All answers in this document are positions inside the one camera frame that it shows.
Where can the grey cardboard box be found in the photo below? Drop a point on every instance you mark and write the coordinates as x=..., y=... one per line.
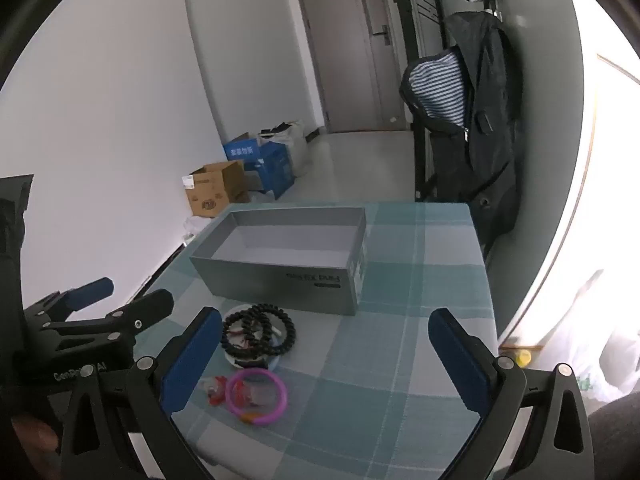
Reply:
x=280, y=285

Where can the brown cardboard box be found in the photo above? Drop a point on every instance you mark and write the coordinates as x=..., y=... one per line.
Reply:
x=215, y=190

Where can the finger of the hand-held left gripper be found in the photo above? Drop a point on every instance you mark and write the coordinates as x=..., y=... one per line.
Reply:
x=92, y=292
x=150, y=307

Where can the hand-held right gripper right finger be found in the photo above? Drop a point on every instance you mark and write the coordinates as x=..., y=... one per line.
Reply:
x=460, y=360

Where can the black jacket striped lining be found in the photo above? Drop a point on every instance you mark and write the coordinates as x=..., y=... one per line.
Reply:
x=492, y=125

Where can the blue cardboard box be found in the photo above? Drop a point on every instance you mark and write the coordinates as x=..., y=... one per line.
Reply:
x=274, y=167

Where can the black clothes rack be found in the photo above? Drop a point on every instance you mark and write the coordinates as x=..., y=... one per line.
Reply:
x=417, y=160

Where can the person's right trouser leg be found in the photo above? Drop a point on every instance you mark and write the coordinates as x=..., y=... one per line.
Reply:
x=616, y=440

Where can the large white plastic bag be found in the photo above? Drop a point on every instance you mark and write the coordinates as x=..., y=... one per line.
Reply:
x=600, y=340

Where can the small red white trinket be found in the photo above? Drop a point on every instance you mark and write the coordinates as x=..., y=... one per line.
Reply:
x=215, y=390

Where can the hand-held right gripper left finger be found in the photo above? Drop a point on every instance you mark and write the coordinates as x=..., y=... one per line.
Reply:
x=192, y=360

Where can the small yellow object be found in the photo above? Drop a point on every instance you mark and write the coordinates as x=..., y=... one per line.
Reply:
x=523, y=357

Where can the white printed round badge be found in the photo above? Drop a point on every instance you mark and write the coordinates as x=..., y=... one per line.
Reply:
x=244, y=342

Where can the teal checked tablecloth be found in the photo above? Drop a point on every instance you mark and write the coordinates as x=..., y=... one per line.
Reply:
x=380, y=360

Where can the white sack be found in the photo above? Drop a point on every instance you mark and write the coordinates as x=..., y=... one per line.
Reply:
x=296, y=145

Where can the crumpled white plastic bag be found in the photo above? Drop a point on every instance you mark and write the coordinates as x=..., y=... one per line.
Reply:
x=193, y=228

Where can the grey door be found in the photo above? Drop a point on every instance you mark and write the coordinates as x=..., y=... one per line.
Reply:
x=345, y=45

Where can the person's left hand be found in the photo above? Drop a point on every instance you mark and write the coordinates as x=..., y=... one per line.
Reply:
x=30, y=435

